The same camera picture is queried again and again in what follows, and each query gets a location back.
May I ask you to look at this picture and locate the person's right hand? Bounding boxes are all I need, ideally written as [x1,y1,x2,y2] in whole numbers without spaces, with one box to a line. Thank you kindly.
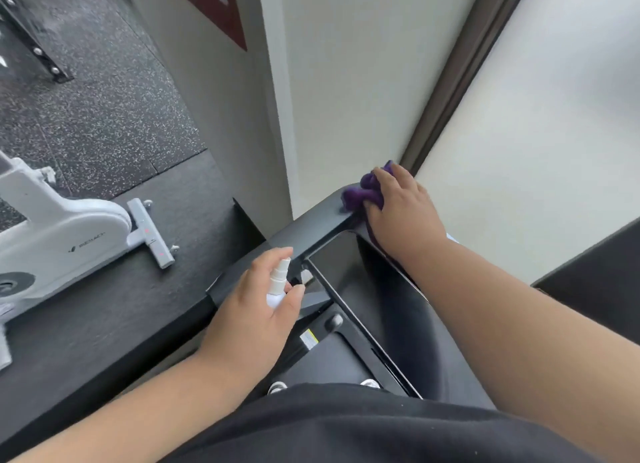
[363,161,449,268]

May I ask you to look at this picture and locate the person's left hand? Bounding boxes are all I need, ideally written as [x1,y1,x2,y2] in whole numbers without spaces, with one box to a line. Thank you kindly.
[195,246,307,408]

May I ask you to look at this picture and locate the white spray bottle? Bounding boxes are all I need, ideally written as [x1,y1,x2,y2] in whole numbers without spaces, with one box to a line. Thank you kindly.
[265,258,292,310]

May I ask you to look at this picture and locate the purple microfibre cloth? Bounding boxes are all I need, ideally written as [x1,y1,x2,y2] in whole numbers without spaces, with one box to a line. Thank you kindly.
[341,160,416,284]

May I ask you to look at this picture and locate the person's left forearm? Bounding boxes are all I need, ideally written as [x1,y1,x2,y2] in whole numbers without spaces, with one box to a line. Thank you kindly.
[9,352,251,463]

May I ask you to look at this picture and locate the person's right forearm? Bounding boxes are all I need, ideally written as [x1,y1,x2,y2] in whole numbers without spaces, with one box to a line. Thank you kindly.
[402,237,640,463]

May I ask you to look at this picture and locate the grey treadmill base with uprights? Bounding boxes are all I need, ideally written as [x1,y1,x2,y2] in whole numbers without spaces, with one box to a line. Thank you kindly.
[119,297,401,396]

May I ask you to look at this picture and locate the black shirt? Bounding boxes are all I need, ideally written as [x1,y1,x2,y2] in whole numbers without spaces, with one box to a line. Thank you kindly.
[159,383,606,463]

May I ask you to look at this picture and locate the white exercise bike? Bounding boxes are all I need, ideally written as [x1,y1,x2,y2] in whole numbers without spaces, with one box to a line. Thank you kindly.
[0,150,180,371]

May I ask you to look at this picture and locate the red bordered wall poster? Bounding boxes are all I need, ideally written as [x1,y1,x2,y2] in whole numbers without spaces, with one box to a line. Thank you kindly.
[165,0,249,53]

